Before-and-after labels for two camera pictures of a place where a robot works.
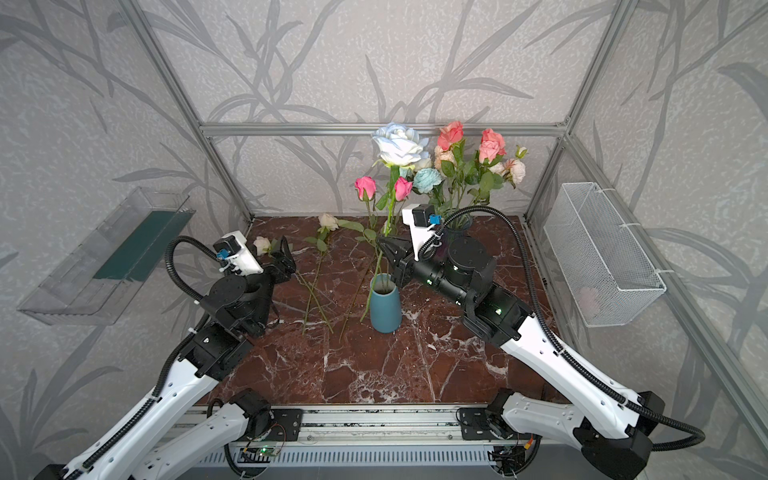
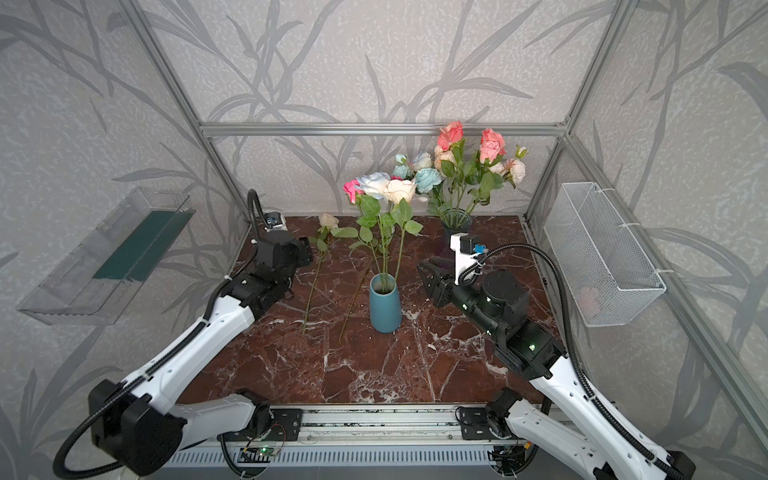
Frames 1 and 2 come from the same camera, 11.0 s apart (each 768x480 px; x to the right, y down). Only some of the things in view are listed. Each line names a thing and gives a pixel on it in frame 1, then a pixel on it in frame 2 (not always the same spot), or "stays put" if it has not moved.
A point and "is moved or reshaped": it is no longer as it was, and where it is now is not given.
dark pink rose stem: [448, 138] stays put
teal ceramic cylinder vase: [385, 307] stays put
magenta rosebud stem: [366, 189] is moved or reshaped
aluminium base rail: [359, 426] stays put
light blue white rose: [396, 145] to [375, 185]
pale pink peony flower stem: [513, 170] stays put
